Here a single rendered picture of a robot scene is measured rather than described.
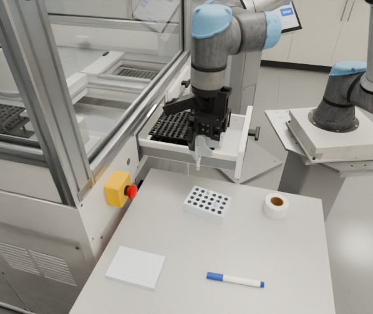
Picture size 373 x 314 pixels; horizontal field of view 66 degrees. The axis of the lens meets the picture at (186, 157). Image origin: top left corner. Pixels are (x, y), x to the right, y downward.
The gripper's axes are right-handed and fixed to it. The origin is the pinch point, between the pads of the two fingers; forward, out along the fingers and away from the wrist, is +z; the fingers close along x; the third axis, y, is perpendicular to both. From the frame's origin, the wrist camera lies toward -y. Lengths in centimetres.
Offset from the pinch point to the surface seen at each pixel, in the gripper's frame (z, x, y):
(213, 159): 9.8, 11.7, 0.9
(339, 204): 96, 106, 60
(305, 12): 27, 324, -8
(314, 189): 42, 50, 36
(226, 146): 13.2, 24.2, 1.2
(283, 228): 20.7, 3.8, 26.5
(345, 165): 20, 42, 41
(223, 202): 17.3, 2.9, 8.3
